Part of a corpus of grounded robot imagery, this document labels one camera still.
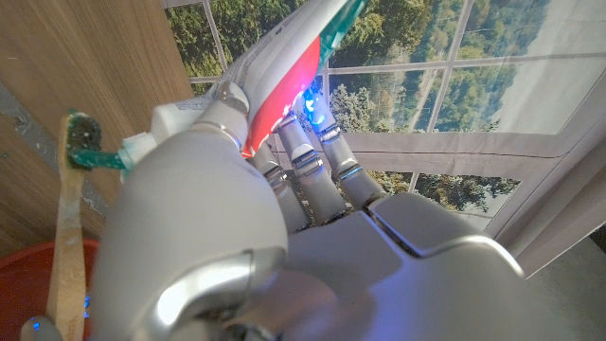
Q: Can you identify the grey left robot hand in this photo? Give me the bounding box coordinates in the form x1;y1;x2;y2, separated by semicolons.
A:
89;82;583;341

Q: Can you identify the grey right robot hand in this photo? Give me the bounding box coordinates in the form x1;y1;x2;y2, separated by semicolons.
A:
19;315;62;341

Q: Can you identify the wooden toothbrush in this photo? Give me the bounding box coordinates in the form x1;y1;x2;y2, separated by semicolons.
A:
45;109;103;341

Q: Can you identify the red white toothpaste tube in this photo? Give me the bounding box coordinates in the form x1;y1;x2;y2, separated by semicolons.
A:
70;0;370;184

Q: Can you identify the red bowl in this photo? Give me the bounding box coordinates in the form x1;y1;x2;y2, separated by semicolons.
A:
0;239;100;341

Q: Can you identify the printed window backdrop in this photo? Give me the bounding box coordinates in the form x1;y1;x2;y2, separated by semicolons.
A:
160;0;606;280

